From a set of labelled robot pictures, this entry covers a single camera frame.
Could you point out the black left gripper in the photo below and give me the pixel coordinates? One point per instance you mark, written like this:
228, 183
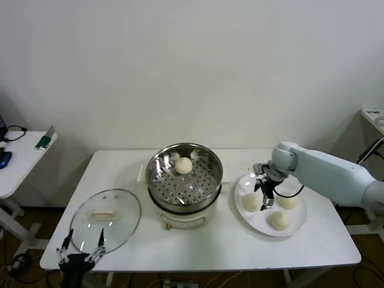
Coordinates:
75, 265

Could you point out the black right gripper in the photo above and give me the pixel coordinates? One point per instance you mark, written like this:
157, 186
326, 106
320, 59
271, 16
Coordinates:
268, 187

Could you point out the white steamed baozi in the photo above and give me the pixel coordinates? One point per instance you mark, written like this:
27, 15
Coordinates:
251, 202
280, 221
183, 165
287, 202

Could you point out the round glass pot lid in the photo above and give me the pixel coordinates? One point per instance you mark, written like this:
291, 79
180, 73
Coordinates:
120, 216

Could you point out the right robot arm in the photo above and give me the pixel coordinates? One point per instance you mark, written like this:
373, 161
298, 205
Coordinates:
324, 171

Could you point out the stainless steel steamer basket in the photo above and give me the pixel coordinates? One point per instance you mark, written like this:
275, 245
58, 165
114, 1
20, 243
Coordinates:
186, 192

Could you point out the white round plate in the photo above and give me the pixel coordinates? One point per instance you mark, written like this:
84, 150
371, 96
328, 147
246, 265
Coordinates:
244, 217

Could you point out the white floor power strip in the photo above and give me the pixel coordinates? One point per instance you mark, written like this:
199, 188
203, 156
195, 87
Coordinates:
15, 264

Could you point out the white side table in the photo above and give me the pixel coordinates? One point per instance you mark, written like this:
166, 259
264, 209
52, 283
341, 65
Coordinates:
24, 162

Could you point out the grey floor power strip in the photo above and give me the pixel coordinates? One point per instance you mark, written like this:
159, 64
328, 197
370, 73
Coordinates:
180, 284

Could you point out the green and silver packet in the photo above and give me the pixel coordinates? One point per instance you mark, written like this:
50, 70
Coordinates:
45, 141

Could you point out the blue computer mouse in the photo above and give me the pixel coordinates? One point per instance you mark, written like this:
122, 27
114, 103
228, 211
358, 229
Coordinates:
5, 159

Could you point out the black power adapter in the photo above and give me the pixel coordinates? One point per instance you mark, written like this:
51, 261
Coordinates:
369, 150

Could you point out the white side desk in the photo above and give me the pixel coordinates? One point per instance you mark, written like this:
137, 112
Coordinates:
373, 123

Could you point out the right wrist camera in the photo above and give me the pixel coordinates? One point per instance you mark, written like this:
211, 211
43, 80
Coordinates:
259, 167

